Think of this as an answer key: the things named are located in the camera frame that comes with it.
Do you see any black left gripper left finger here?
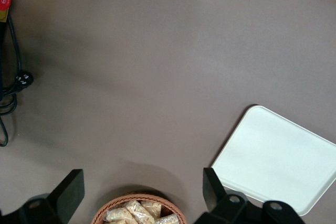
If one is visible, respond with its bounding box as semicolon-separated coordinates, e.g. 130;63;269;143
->
0;168;85;224

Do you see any cream plastic tray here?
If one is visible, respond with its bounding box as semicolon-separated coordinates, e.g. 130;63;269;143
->
211;105;336;217

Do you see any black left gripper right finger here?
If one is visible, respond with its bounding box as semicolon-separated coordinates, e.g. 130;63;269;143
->
193;167;307;224

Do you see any round brown wicker basket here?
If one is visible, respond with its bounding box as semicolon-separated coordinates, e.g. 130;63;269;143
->
90;192;188;224

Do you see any black power cable with plug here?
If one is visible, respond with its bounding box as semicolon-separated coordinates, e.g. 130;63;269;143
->
0;15;34;147

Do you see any clear-wrapped peanut crisp pack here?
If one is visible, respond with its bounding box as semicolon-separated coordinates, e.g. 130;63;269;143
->
154;215;179;224
125;199;155;224
106;207;137;224
140;200;163;219

